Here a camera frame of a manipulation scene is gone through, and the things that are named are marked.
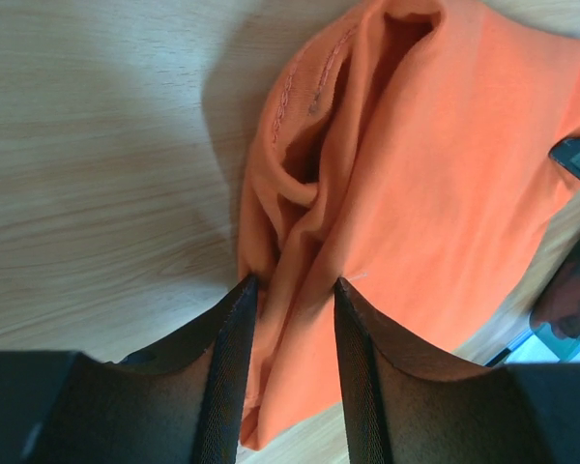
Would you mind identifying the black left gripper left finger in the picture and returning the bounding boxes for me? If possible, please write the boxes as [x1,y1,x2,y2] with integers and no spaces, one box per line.
[0,276,258,463]

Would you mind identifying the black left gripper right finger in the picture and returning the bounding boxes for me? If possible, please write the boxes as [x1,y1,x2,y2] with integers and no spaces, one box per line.
[334,279,580,463]

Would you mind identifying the orange t shirt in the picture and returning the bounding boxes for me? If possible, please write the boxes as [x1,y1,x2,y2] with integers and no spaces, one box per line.
[238,1,580,450]

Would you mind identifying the clear plastic basket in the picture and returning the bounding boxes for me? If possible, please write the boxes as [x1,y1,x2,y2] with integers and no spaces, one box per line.
[530,238,580,362]

